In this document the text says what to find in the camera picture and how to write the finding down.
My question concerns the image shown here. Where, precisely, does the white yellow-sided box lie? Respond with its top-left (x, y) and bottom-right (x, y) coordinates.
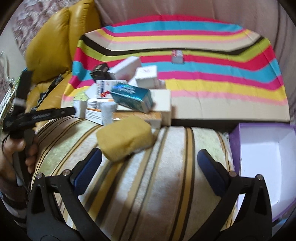
top-left (108, 56), bottom-right (142, 81)

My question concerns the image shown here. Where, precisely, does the white blue red medicine box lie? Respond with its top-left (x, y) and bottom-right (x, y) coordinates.
top-left (95, 79), bottom-right (127, 99)

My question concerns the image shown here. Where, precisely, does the white orange soap box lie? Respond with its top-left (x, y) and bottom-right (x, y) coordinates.
top-left (86, 98), bottom-right (117, 112)

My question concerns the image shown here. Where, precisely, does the yellow leather cushion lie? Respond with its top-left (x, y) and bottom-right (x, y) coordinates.
top-left (25, 1), bottom-right (101, 111)

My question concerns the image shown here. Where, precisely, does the white cylindrical bottle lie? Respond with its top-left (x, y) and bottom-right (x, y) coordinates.
top-left (101, 101), bottom-right (117, 126)

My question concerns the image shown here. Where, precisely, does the purple storage box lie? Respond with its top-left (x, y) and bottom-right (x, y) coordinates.
top-left (229, 123), bottom-right (295, 220)

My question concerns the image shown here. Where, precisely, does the large white text box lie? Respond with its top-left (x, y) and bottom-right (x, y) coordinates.
top-left (116, 88), bottom-right (172, 127)

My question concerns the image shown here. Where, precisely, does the beige striped blanket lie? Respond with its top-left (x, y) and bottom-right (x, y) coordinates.
top-left (34, 117), bottom-right (234, 240)

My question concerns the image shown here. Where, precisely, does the yellow sponge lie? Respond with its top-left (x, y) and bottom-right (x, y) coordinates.
top-left (96, 116), bottom-right (154, 162)

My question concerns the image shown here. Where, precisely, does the rainbow striped cloth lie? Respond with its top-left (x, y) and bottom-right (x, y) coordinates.
top-left (61, 16), bottom-right (290, 122)

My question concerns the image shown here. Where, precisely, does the small red grey packet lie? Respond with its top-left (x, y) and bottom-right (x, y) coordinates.
top-left (171, 50), bottom-right (184, 64)

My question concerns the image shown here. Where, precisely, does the teal holographic box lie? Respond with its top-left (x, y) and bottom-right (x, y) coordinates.
top-left (110, 83), bottom-right (154, 113)

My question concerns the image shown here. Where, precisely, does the small white silver box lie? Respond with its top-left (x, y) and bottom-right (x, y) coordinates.
top-left (134, 65), bottom-right (159, 89)

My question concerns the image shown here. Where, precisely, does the person's left hand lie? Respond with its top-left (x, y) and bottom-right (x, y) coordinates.
top-left (1, 136), bottom-right (39, 196)

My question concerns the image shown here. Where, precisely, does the black Dormi box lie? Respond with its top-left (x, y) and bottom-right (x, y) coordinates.
top-left (90, 63), bottom-right (111, 81)

